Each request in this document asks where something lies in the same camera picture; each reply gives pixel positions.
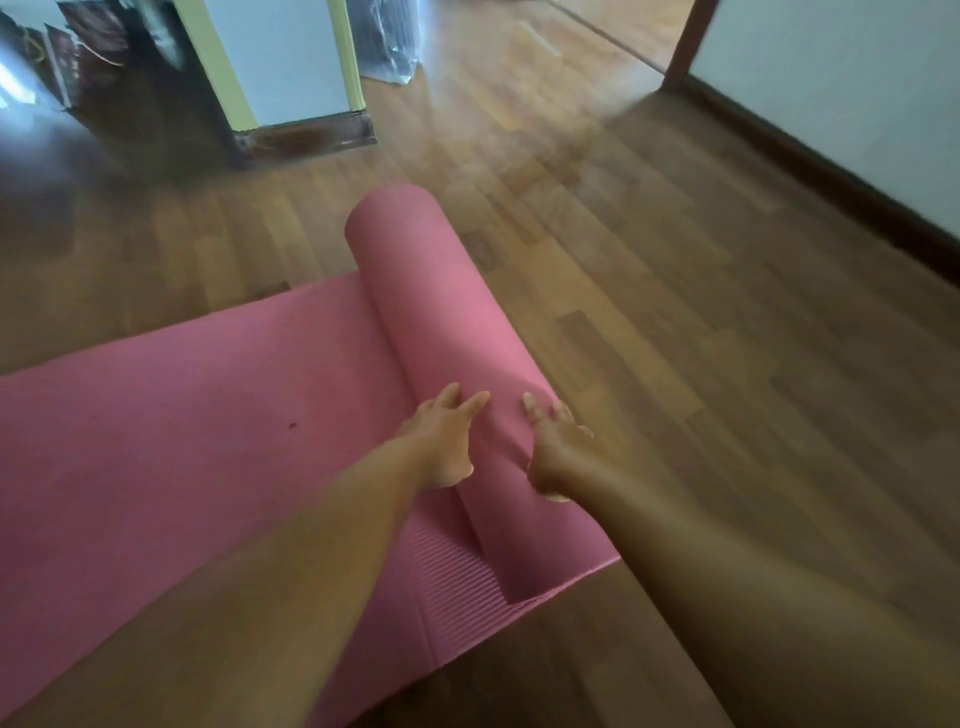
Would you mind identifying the grey plastic wrapped package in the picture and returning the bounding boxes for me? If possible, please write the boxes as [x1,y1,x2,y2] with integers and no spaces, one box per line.
[346,0,421,85]

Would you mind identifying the person's left forearm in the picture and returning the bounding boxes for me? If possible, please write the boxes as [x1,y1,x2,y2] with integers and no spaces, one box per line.
[0,435,425,728]

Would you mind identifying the dark patterned bags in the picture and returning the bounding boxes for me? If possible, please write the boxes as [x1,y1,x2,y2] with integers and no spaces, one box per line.
[0,0,241,174]

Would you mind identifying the person's left hand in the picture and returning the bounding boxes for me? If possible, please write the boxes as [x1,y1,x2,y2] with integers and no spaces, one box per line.
[399,383,492,492]

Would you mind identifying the dark wooden door frame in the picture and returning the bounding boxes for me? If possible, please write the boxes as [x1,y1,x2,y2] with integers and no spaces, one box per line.
[660,0,723,91]

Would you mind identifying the dark wooden skirting board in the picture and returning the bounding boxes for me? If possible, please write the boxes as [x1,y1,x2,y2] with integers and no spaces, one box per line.
[678,75,960,290]

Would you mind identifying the person's right hand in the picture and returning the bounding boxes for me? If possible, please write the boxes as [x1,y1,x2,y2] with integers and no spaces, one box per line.
[521,391,595,502]

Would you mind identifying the person's right forearm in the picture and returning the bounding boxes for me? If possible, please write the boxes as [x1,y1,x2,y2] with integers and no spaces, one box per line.
[564,461,960,728]

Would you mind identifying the pink yoga mat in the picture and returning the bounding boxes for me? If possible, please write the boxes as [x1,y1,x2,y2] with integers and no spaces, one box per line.
[0,182,622,728]

